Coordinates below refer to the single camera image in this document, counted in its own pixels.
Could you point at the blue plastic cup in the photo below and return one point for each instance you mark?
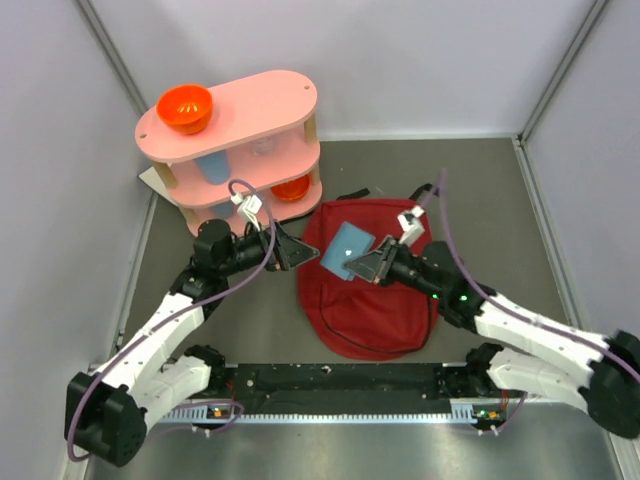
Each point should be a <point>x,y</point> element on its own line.
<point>214,167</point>

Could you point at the orange bowl on top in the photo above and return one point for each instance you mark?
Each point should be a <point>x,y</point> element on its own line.
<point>186,109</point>

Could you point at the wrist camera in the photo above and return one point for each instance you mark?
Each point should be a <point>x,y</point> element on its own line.
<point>411,225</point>
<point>248,208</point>

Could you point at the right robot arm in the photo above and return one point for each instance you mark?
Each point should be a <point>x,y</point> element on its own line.
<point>594,373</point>

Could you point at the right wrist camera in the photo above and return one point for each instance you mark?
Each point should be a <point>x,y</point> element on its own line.
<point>411,225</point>

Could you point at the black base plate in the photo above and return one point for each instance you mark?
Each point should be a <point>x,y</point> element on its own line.
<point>333,389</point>

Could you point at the white paper sheet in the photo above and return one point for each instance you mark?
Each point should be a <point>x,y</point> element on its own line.
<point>152,179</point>

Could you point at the red backpack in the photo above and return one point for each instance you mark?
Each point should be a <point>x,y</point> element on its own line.
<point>353,318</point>

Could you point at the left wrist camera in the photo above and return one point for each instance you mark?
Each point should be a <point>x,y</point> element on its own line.
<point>248,208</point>

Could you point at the orange bowl lower shelf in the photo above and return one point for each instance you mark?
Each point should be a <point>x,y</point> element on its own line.
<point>292,190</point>

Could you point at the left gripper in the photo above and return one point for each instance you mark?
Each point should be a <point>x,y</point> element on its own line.
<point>291,253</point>

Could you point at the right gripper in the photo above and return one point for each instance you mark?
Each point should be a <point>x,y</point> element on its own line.
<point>374,265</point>

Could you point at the pink three-tier wooden shelf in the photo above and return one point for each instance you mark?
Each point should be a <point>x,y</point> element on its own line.
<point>278,103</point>

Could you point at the clear plastic cup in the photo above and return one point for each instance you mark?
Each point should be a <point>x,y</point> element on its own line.
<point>264,146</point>

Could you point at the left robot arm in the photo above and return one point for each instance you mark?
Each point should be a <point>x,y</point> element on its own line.
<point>110,412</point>

